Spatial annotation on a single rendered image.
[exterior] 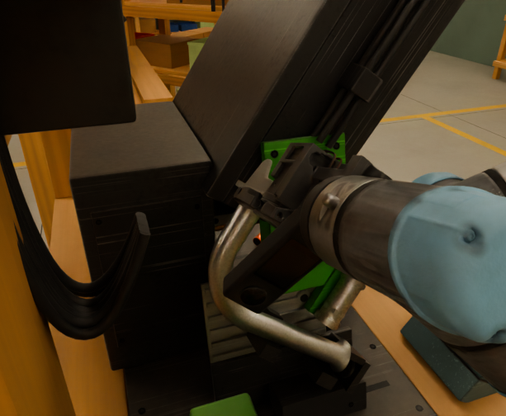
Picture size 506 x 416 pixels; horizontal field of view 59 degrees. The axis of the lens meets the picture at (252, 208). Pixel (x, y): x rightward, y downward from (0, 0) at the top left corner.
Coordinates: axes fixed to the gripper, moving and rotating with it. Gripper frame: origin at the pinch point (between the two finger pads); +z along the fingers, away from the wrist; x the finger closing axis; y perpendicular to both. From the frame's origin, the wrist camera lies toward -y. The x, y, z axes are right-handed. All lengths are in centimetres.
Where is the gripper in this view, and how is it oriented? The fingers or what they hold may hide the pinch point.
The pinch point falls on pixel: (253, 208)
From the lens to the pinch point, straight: 54.2
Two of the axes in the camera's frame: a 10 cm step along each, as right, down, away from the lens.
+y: 5.3, -8.4, 0.6
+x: -7.8, -5.2, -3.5
